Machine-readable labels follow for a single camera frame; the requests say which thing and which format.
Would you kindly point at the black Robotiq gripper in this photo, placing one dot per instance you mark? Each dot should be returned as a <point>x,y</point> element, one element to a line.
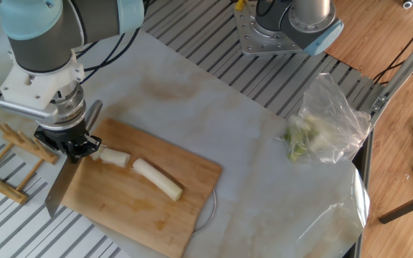
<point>65,134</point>

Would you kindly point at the steel cleaver knife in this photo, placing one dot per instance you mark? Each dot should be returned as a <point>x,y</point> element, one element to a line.
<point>61,186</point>

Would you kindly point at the white scallion stalk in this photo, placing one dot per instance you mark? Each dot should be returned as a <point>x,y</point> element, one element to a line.
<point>158,179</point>

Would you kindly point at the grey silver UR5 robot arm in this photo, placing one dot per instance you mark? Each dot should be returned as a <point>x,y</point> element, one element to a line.
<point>48,36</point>

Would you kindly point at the wooden peg rack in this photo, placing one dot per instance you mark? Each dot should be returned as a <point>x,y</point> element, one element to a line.
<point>2,186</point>

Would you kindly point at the bamboo cutting board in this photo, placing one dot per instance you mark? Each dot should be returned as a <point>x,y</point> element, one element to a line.
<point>127,215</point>

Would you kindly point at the silver robot mounting plate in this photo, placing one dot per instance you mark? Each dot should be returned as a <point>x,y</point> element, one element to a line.
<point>260,43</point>

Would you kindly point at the small yellow object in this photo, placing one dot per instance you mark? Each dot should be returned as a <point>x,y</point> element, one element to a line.
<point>239,4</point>

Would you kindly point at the plastic bag of scallion scraps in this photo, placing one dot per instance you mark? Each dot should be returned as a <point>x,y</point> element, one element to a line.
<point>328,125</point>

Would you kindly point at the dark wooden bar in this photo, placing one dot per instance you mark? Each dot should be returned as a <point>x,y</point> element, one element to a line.
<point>407,206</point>

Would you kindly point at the small white round object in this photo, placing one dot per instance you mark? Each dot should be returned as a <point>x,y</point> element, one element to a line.
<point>408,3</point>

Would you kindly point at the aluminium frame beam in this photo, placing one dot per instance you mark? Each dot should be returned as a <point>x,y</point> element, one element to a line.
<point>403,68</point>

